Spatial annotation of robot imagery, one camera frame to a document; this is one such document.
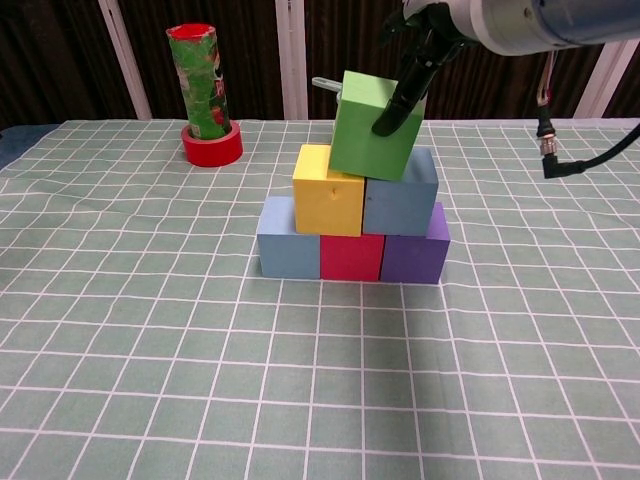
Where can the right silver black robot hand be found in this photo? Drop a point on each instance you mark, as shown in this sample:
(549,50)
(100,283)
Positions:
(425,50)

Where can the green foam cube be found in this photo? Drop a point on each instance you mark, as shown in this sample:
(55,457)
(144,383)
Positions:
(365,140)

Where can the light blue foam cube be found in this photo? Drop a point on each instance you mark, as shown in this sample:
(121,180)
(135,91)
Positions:
(400,205)
(285,255)

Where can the yellow foam cube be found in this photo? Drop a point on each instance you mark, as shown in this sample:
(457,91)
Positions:
(327,205)

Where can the purple foam cube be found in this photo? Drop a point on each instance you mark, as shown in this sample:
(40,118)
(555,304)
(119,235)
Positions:
(415,260)

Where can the pink foam cube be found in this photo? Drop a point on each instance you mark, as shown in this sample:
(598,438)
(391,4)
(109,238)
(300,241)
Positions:
(350,257)

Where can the teal hand brush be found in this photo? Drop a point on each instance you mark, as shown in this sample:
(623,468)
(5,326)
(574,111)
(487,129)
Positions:
(325,83)

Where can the green can with red lid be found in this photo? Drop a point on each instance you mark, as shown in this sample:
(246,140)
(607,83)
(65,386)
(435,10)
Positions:
(200,85)

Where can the red tape roll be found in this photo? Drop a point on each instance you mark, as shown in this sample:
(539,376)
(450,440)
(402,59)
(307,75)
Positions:
(212,152)

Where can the green checked tablecloth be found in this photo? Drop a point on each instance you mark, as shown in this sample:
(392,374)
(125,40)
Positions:
(320,375)

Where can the white partition frame post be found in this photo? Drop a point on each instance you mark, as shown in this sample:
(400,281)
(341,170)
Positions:
(424,107)
(125,60)
(292,60)
(602,75)

